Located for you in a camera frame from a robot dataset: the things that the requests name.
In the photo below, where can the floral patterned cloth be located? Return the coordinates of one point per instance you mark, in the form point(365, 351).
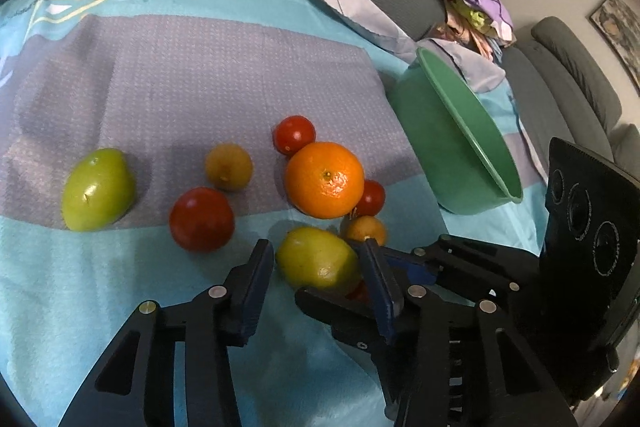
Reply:
point(467, 24)

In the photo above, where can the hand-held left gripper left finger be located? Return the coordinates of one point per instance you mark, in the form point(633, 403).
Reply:
point(255, 287)

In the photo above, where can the large red tomato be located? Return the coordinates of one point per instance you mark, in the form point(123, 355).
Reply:
point(201, 219)

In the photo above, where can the small yellow-brown fruit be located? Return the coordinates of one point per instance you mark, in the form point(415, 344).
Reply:
point(228, 167)
point(365, 229)

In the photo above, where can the grey sofa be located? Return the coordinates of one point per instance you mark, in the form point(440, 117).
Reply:
point(565, 72)

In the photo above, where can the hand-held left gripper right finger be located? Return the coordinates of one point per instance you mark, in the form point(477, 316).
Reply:
point(381, 289)

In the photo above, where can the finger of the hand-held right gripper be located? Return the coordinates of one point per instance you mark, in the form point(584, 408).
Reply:
point(340, 317)
point(470, 257)

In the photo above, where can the red cherry tomato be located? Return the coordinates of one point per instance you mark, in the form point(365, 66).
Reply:
point(373, 199)
point(294, 134)
point(359, 293)

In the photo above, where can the yellow-green lemon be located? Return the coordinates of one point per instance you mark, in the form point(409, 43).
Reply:
point(312, 257)

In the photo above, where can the framed wall picture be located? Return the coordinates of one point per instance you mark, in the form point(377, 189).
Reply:
point(620, 27)

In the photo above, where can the green lemon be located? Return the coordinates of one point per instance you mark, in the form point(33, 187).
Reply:
point(97, 189)

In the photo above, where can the striped teal and purple blanket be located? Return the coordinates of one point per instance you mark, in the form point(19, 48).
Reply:
point(200, 72)

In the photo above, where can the orange tangerine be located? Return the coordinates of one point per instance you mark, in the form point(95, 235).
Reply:
point(324, 179)

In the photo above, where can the green plastic bowl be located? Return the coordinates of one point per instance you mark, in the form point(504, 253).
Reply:
point(435, 147)

